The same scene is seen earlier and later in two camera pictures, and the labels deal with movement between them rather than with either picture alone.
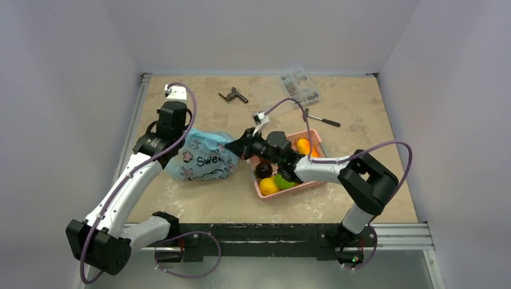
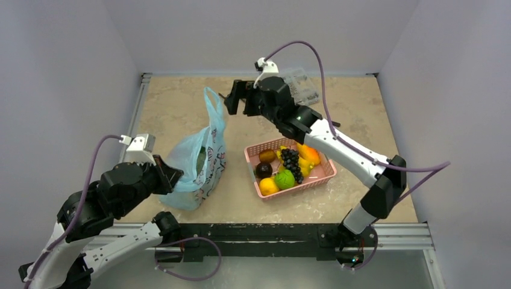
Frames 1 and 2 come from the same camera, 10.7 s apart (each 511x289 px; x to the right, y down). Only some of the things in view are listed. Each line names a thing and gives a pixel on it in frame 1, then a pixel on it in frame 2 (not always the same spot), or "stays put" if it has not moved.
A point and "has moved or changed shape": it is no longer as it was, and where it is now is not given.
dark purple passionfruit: x=263 y=170 stays put
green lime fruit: x=282 y=183 stays put
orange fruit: x=267 y=186 stays put
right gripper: x=247 y=141 -> x=246 y=99
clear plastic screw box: x=298 y=85 stays put
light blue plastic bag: x=203 y=157 has moved or changed shape
